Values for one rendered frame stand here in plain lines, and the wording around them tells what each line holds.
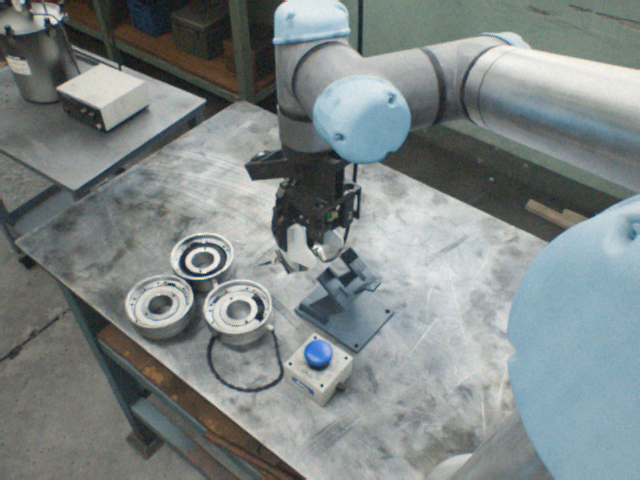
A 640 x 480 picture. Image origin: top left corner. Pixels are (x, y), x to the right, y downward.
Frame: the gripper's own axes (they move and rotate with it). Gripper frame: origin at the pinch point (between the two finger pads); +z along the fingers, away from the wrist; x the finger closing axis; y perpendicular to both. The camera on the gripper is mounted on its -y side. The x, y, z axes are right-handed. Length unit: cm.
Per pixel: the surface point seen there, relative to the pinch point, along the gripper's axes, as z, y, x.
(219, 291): 11.7, -12.3, -6.4
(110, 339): 39, -40, -17
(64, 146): 23, -88, 4
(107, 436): 94, -58, -22
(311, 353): 8.3, 8.5, -6.9
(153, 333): 12.8, -13.7, -18.3
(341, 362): 11.2, 11.1, -3.6
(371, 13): 34, -105, 148
